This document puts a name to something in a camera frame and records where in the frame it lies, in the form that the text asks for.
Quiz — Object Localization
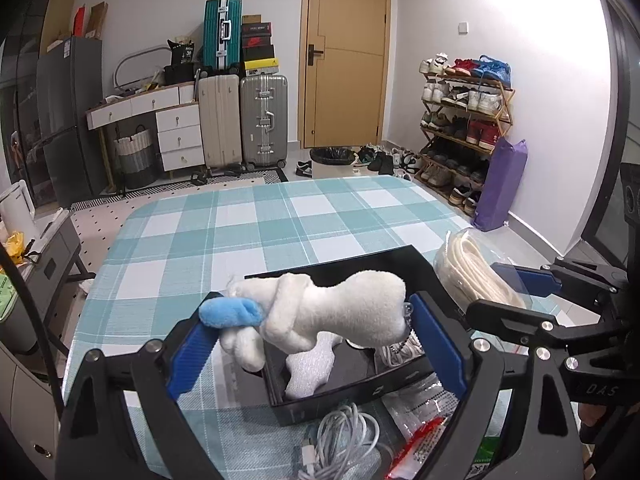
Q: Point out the black and yellow shoe box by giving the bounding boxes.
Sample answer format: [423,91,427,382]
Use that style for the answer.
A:
[243,58,277,77]

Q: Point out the woven laundry basket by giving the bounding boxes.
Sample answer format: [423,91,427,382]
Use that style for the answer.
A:
[112,127,158,190]

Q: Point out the grey low cabinet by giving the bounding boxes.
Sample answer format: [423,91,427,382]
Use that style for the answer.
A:
[12,207,96,356]

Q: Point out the yellow plastic bag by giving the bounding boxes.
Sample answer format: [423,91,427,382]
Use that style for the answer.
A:
[1,231,26,265]

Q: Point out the wooden shoe rack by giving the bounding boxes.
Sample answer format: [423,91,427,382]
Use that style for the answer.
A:
[417,70,516,216]

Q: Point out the scattered pairs of shoes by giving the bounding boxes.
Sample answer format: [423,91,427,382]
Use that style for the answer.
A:
[295,142,416,182]

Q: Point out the trash bin with black liner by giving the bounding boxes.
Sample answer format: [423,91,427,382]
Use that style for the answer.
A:
[309,146,355,180]

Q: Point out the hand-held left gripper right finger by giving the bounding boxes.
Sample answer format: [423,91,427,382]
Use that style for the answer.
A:
[409,291,586,480]

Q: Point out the white side cabinet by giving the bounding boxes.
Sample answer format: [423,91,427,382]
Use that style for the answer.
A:
[0,340,63,480]

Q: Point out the white cord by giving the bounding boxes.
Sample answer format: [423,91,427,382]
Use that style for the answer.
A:
[376,332,427,370]

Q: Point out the white cable bundle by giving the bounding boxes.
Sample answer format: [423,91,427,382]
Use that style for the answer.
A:
[300,402,396,480]

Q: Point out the teal checked tablecloth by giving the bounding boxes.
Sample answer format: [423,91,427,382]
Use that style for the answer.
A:
[62,175,601,480]

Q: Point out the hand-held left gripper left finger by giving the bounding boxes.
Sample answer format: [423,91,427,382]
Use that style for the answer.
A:
[56,291,226,480]

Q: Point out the grey fridge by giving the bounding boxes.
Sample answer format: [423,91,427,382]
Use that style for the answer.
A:
[37,36,108,208]

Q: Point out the white plush toy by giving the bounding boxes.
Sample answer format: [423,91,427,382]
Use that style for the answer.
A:
[198,269,410,373]

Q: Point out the oval metal frame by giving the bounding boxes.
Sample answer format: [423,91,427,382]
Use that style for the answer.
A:
[114,45,173,93]

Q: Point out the beige suitcase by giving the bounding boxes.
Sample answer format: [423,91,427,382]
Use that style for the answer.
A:
[197,74,242,171]

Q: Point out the wooden door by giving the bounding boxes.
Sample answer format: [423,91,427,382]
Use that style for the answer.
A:
[297,0,391,150]

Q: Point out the white rope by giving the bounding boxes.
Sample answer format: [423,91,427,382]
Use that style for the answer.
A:
[432,227,533,321]

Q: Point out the white foam pad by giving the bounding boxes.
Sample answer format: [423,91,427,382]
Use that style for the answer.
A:
[285,335,342,402]

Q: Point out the purple bag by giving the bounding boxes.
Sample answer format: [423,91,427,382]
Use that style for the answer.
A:
[472,137,528,232]

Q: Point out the packet with green label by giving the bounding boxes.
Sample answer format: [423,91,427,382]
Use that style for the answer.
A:
[470,435,502,480]

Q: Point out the teal suitcase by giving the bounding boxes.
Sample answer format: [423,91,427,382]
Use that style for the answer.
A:
[202,0,244,72]

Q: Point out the person's right hand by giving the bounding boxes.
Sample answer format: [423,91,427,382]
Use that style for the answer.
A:
[579,402,610,445]

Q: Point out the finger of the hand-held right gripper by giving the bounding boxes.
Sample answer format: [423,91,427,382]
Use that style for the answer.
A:
[465,297,631,361]
[491,256,632,311]

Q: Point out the tall glass door cabinet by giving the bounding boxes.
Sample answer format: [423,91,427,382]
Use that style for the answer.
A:
[0,0,78,211]

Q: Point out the black cable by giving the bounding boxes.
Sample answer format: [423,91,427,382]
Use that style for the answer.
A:
[0,240,66,421]

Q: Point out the plastic packet with red strip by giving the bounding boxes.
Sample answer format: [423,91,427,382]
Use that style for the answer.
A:
[385,375,468,480]

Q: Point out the white desk with drawers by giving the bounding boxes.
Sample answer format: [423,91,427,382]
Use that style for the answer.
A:
[86,84,206,196]

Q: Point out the green container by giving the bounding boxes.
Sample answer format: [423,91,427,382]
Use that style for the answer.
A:
[0,272,17,322]

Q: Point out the silver suitcase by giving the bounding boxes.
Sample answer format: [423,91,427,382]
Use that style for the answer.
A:
[240,75,289,171]

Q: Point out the black paper bag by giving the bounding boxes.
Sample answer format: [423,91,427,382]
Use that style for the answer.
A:
[167,37,197,68]

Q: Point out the rows of assorted shoes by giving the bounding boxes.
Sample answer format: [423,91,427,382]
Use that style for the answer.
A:
[418,52,513,216]

